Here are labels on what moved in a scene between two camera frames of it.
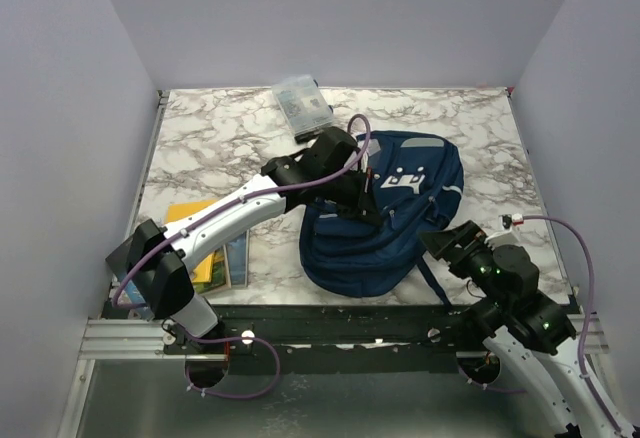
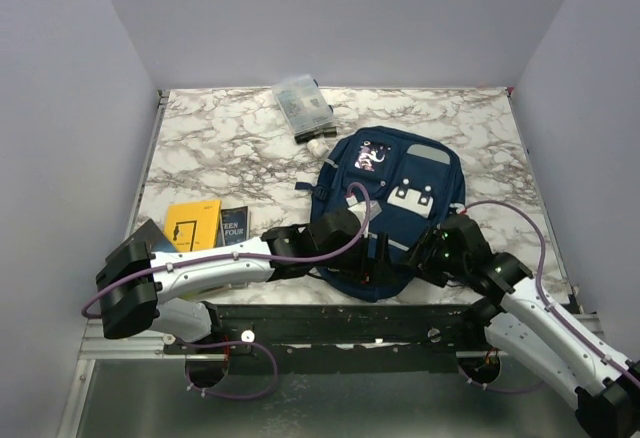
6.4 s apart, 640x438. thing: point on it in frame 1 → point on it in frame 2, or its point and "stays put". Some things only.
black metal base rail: x=334 y=340 stays put
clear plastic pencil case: x=302 y=105 stays put
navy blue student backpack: x=416 y=178 stays put
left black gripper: x=363 y=208 → x=368 y=270
